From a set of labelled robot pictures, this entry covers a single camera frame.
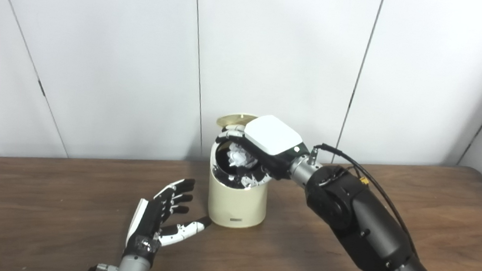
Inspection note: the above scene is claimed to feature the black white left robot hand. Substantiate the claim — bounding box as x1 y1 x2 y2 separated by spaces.
122 173 216 271

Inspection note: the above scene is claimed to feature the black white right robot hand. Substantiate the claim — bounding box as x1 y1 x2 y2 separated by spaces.
213 110 313 183

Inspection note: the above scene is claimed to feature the white paper ball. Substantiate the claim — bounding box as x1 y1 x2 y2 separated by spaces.
226 142 259 170

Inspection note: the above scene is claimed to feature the cream round bin lid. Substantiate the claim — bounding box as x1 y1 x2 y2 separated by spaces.
216 112 258 133

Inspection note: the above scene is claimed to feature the cream-colored desktop trash bin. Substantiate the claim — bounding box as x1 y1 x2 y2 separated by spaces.
204 129 274 231

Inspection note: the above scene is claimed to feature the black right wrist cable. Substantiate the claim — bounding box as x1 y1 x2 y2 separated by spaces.
301 143 427 256

